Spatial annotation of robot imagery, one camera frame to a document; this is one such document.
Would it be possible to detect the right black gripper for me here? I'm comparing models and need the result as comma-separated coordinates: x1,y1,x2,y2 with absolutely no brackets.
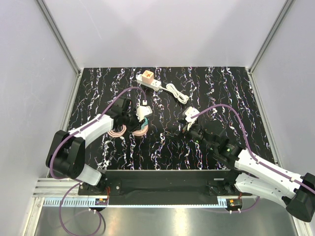
166,118,217,151

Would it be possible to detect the pink round power socket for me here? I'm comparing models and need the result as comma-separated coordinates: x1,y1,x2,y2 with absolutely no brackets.
132,125,149,137

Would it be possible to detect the teal plug adapter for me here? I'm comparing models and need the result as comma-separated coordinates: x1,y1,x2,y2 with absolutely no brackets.
141,118,148,129

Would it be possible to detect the white power strip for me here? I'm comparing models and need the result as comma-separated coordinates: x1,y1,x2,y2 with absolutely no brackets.
136,72,161,91

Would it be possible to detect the pink cube plug adapter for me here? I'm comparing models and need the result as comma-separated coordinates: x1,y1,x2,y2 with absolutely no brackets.
141,70,154,85

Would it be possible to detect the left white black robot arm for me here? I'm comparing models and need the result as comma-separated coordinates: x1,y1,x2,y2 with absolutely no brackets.
46,98,152,195

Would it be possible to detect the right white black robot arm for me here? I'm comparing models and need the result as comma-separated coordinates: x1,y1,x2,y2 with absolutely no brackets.
168,121,315,222

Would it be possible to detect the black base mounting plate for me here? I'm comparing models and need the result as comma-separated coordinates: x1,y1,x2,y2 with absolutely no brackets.
78,170,240,207

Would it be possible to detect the black marbled table mat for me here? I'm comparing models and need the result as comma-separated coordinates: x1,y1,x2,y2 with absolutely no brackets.
67,67,274,170

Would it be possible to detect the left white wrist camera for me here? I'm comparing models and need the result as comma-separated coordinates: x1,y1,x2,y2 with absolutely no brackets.
136,99,152,121

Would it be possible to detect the pink coiled cable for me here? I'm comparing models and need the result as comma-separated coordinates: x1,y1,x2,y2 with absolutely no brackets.
107,124,127,138

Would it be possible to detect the white coiled power strip cable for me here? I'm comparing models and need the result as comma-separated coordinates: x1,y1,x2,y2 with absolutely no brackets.
159,83,189,105

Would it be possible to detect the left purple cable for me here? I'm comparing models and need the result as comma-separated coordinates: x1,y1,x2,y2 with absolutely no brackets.
48,87,148,234

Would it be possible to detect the purple cable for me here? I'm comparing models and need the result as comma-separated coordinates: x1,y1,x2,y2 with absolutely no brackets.
191,103,315,212
48,87,148,234

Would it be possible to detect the white slotted cable duct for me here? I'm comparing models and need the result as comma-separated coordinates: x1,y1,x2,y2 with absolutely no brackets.
43,197,108,207

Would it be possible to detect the left aluminium frame post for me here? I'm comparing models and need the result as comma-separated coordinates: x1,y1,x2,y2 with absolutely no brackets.
35,0,82,77

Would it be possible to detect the aluminium frame post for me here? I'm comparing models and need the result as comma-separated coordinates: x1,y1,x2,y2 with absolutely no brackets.
35,0,82,77
248,0,295,74

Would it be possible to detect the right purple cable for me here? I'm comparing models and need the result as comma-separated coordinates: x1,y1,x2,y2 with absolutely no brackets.
191,103,315,212

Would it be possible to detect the right aluminium frame post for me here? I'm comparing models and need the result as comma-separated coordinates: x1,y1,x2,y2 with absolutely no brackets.
248,0,295,74

